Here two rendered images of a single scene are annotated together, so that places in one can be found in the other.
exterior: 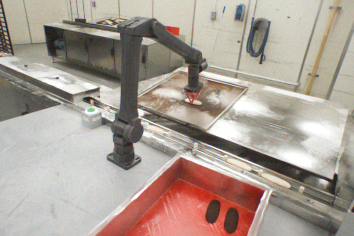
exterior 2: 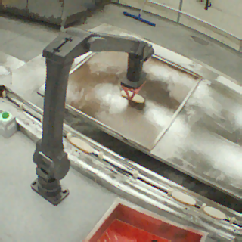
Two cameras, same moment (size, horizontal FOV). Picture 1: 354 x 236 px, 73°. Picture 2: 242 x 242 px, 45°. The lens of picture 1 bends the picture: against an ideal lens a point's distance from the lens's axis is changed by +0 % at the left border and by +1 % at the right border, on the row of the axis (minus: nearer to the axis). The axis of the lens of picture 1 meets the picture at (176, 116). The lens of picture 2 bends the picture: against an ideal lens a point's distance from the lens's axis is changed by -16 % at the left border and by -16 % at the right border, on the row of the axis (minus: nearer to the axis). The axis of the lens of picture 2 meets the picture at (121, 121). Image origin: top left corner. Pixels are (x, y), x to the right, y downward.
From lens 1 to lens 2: 33 cm
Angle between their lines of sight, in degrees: 15
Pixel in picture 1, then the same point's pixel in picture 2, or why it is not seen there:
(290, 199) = (221, 232)
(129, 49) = (56, 79)
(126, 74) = (51, 107)
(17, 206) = not seen: outside the picture
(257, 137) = (208, 160)
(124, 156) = (51, 191)
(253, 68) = (197, 11)
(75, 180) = (9, 213)
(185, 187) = (122, 228)
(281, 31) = not seen: outside the picture
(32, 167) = not seen: outside the picture
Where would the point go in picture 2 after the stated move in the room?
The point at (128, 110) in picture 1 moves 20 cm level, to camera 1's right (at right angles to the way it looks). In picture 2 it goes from (53, 147) to (125, 154)
